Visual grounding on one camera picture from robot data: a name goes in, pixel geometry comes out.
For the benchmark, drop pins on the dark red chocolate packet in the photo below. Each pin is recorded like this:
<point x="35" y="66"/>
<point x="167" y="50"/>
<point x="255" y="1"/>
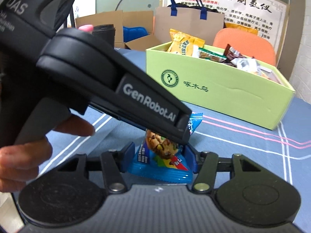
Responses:
<point x="230" y="53"/>

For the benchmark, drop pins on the light green cardboard box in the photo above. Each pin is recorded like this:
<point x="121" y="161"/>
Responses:
<point x="222" y="88"/>

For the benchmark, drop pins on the small yellow snack packet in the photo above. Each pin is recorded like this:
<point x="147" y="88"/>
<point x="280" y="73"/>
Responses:
<point x="260" y="73"/>

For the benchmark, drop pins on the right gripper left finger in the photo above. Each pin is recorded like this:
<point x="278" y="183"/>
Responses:
<point x="113" y="164"/>

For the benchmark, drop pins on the pink cap plastic bottle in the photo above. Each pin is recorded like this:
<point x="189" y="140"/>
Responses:
<point x="87" y="28"/>

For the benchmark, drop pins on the chinese text poster board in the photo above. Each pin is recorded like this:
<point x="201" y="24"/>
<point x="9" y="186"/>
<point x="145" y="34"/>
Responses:
<point x="267" y="17"/>

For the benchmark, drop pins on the brown cardboard box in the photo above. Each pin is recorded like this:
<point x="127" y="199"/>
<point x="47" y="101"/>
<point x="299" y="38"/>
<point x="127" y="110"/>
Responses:
<point x="120" y="19"/>

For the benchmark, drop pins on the blue chair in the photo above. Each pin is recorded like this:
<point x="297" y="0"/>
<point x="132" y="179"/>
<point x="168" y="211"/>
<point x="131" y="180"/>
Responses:
<point x="132" y="33"/>

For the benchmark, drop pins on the blue cookie packet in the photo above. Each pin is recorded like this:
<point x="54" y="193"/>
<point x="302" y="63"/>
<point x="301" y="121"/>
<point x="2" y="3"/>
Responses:
<point x="160" y="159"/>

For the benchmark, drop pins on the orange chair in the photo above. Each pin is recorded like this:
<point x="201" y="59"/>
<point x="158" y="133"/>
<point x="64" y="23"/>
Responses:
<point x="246" y="43"/>

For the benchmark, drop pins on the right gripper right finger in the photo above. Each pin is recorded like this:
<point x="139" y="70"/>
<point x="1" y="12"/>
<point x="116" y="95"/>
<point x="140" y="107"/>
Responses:
<point x="204" y="165"/>

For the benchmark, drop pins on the brown paper bag blue handles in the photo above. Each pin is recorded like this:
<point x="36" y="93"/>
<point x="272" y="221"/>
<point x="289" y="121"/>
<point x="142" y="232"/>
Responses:
<point x="196" y="20"/>

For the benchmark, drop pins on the person's left hand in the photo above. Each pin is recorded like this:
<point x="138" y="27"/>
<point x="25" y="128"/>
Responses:
<point x="20" y="163"/>

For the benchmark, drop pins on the yellow bag behind chair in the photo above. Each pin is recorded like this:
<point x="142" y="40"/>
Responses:
<point x="241" y="27"/>

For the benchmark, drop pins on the green snack packet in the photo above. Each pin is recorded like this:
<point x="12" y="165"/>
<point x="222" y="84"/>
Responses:
<point x="207" y="54"/>

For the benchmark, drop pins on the yellow snack bag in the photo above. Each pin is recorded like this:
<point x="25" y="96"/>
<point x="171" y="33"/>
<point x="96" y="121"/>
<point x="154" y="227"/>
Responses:
<point x="184" y="44"/>

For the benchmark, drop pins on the black tumbler cup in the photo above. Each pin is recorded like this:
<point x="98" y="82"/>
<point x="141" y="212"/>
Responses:
<point x="105" y="32"/>

